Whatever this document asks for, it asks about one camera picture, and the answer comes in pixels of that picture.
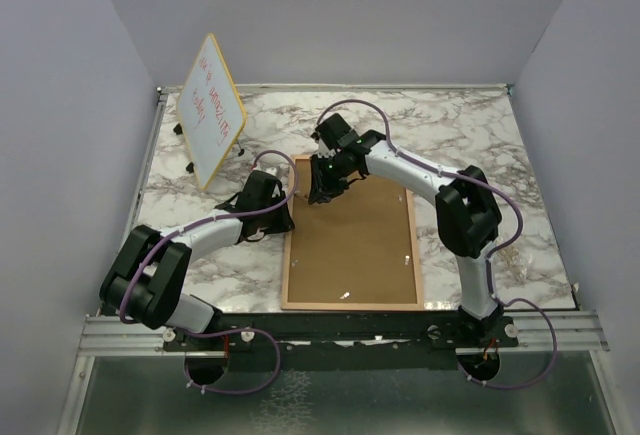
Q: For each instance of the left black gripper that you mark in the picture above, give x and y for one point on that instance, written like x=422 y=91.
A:
x=283 y=223

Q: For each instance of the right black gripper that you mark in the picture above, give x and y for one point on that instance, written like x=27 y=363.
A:
x=322 y=190

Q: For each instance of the pink picture frame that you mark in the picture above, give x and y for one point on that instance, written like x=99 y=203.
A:
x=363 y=242

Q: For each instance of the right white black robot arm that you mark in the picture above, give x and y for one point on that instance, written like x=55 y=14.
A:
x=467 y=214

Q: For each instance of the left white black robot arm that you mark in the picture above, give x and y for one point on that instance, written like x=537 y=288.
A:
x=145 y=282

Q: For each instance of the small yellow-framed whiteboard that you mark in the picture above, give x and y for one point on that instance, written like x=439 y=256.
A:
x=210 y=112

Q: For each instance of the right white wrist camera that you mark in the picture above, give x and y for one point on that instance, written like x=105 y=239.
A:
x=323 y=151

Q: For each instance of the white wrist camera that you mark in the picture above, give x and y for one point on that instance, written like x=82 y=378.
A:
x=323 y=151
x=272 y=170

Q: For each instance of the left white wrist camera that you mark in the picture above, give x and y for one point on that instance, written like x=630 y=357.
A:
x=272 y=170

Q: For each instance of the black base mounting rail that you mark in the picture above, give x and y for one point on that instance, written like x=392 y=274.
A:
x=317 y=341

